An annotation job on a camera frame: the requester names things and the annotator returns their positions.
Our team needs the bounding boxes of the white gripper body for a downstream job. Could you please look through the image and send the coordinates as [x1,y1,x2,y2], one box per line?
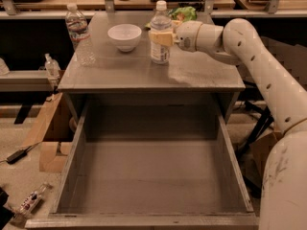
[176,21,202,52]

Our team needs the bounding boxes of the clear bottle with white label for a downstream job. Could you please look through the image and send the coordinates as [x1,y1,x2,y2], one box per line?
[149,0,173,64]

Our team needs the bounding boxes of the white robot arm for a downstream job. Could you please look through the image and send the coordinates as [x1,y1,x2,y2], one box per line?
[149,18,307,230]

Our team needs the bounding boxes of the clear bottle with red label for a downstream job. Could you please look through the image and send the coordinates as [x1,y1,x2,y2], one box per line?
[65,3,96,66]

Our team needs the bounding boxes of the small pump bottle on left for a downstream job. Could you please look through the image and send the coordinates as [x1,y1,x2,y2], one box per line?
[45,54,60,78]

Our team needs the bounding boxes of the open grey top drawer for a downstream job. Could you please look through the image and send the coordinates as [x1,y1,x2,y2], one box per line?
[26,104,258,230]

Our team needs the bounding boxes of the empty bottle on floor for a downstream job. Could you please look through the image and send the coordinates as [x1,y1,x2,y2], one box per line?
[12,182,53,223]

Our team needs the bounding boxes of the green chip bag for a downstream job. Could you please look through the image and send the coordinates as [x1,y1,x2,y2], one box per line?
[144,6,198,31]

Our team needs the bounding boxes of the white ceramic bowl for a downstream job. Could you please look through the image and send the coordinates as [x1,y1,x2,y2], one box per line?
[107,24,142,52]

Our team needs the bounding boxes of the grey cabinet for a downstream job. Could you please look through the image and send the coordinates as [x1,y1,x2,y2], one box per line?
[59,11,245,116]

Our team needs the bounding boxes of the black folding chair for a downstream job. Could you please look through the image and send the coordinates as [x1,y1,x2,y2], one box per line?
[236,35,307,199]

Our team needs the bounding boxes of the cardboard box on right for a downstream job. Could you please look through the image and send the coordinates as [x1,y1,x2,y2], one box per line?
[249,131,282,177]

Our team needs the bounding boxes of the cardboard box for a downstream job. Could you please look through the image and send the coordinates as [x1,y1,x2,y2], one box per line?
[22,93,73,173]
[249,131,282,177]

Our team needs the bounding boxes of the cardboard box on left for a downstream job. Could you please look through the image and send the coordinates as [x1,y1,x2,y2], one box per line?
[22,93,73,173]

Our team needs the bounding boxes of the black power adapter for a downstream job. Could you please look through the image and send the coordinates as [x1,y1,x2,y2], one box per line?
[6,145,36,165]

